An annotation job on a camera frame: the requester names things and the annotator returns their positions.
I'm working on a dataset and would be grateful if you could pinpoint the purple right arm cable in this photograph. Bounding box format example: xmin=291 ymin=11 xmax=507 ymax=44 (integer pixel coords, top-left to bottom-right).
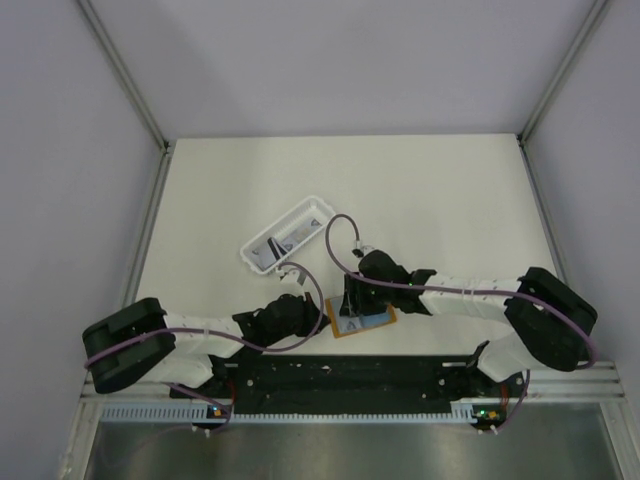
xmin=324 ymin=214 xmax=597 ymax=431

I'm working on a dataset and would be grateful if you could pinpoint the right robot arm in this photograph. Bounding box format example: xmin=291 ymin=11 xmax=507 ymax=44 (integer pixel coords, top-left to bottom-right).
xmin=345 ymin=247 xmax=598 ymax=396

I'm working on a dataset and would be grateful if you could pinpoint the silver stripe card in basket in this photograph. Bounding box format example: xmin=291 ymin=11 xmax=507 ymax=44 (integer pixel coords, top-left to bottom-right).
xmin=253 ymin=237 xmax=287 ymax=269

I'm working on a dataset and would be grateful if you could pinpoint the aluminium frame post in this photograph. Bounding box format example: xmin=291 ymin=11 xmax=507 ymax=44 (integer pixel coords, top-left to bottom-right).
xmin=74 ymin=0 xmax=173 ymax=307
xmin=516 ymin=0 xmax=614 ymax=286

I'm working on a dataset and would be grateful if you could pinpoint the white plastic basket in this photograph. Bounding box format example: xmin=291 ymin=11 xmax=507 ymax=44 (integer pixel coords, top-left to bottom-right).
xmin=239 ymin=195 xmax=336 ymax=276

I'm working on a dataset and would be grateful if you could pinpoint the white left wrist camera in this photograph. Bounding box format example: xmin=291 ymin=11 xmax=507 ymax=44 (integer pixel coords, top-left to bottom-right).
xmin=276 ymin=265 xmax=308 ymax=288

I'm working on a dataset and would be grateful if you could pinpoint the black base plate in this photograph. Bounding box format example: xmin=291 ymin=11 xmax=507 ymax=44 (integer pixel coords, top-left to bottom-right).
xmin=196 ymin=355 xmax=516 ymax=414

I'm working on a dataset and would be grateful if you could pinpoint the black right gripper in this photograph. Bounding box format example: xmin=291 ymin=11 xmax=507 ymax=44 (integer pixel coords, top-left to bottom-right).
xmin=340 ymin=272 xmax=395 ymax=318

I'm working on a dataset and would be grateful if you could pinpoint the left aluminium frame post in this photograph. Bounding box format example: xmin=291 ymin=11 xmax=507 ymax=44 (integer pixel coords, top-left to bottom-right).
xmin=74 ymin=0 xmax=173 ymax=307

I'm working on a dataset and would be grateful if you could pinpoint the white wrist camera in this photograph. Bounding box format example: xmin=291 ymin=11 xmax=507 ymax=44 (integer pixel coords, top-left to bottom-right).
xmin=276 ymin=265 xmax=308 ymax=288
xmin=352 ymin=240 xmax=376 ymax=259

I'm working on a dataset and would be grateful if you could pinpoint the yellow leather card holder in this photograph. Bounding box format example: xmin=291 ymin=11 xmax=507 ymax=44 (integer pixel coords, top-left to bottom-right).
xmin=325 ymin=297 xmax=397 ymax=339

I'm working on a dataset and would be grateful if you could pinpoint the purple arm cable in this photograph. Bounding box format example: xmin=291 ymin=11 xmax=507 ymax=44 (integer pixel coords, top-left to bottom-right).
xmin=83 ymin=261 xmax=324 ymax=431
xmin=324 ymin=214 xmax=597 ymax=431

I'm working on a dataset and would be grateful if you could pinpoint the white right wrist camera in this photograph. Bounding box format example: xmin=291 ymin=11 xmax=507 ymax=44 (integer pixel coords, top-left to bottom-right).
xmin=352 ymin=240 xmax=376 ymax=259

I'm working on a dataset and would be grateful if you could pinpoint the white slotted cable duct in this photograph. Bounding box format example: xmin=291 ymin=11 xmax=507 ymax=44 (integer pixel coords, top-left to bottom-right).
xmin=99 ymin=399 xmax=480 ymax=425

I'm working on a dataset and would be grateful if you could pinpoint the right aluminium frame post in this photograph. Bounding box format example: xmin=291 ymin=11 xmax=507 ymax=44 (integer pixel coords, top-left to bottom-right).
xmin=516 ymin=0 xmax=614 ymax=286

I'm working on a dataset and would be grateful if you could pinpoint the silver VIP card in basket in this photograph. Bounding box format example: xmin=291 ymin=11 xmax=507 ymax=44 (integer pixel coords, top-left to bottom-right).
xmin=283 ymin=218 xmax=322 ymax=250

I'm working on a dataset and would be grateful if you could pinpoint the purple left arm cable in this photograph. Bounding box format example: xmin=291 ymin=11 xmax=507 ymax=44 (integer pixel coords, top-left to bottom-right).
xmin=83 ymin=261 xmax=324 ymax=431

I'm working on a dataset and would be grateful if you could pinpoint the silver diamond card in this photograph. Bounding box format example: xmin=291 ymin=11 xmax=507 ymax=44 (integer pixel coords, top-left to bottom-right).
xmin=340 ymin=317 xmax=362 ymax=335

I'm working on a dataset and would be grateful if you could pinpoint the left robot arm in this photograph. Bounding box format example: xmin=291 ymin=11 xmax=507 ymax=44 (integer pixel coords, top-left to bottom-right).
xmin=82 ymin=294 xmax=329 ymax=397

